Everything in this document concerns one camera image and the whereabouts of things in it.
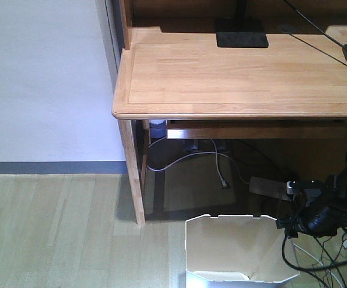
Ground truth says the white power strip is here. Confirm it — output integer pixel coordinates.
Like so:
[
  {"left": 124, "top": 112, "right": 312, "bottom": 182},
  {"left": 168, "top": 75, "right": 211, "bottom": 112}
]
[{"left": 249, "top": 176, "right": 290, "bottom": 201}]

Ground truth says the white blue bottle under desk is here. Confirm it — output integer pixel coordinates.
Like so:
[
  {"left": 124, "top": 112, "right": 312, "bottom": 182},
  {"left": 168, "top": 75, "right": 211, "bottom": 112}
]
[{"left": 149, "top": 119, "right": 167, "bottom": 139}]

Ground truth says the black cable on desk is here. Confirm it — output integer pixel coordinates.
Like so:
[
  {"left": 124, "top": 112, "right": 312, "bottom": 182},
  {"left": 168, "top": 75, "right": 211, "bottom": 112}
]
[{"left": 282, "top": 0, "right": 347, "bottom": 73}]

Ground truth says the black monitor stand base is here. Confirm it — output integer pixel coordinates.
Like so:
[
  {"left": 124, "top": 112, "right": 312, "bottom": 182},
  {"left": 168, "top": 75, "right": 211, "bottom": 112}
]
[{"left": 215, "top": 0, "right": 269, "bottom": 49}]

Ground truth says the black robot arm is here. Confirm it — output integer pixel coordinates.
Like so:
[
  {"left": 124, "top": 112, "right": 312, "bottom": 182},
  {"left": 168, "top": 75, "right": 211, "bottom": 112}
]
[{"left": 276, "top": 153, "right": 347, "bottom": 238}]

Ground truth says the black hanging cable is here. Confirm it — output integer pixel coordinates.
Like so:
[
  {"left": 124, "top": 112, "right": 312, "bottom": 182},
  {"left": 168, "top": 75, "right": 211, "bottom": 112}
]
[{"left": 282, "top": 209, "right": 347, "bottom": 272}]

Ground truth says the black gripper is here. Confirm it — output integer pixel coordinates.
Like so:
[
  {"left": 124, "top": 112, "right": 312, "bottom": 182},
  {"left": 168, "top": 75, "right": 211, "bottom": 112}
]
[{"left": 276, "top": 193, "right": 341, "bottom": 238}]

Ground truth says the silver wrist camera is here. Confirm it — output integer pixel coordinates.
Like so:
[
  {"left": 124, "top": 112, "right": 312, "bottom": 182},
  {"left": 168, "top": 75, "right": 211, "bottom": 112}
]
[{"left": 286, "top": 180, "right": 324, "bottom": 196}]

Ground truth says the wooden desk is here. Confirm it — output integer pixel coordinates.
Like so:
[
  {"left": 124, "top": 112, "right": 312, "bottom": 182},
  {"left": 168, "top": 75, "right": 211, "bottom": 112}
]
[{"left": 112, "top": 1, "right": 347, "bottom": 224}]

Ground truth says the white plastic trash bin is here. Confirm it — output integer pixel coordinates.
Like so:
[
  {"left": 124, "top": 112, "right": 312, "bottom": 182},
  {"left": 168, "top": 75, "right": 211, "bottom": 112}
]
[{"left": 185, "top": 214, "right": 300, "bottom": 287}]

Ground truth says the white cable under desk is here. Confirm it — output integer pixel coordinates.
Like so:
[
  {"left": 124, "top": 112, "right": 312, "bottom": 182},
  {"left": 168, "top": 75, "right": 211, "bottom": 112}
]
[{"left": 147, "top": 136, "right": 252, "bottom": 190}]

